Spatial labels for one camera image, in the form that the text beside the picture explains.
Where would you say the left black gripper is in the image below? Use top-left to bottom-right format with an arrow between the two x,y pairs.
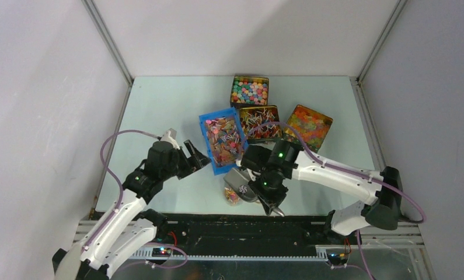
161,139 -> 211,180

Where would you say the blue plastic candy bin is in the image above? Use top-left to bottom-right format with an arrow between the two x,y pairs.
199,107 -> 248,176

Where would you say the clear plastic jar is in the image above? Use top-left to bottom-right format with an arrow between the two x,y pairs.
223,187 -> 243,206

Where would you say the metal scoop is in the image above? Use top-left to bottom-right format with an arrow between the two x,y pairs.
223,169 -> 286,218

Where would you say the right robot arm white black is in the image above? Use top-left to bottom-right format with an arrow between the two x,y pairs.
236,140 -> 402,244

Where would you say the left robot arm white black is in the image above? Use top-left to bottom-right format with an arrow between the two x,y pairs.
52,139 -> 211,279

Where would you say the tin of stick candies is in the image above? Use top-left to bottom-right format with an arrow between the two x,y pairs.
239,106 -> 282,144

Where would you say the tin of pastel candies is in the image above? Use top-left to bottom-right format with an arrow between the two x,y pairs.
229,76 -> 270,109

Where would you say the tin of gummy candies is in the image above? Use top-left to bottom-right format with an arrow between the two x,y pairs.
287,104 -> 333,153

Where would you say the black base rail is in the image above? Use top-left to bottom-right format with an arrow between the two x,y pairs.
155,213 -> 358,254

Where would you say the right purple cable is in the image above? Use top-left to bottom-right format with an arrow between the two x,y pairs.
247,121 -> 427,224

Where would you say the slotted cable duct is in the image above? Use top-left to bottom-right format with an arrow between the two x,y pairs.
128,247 -> 329,261

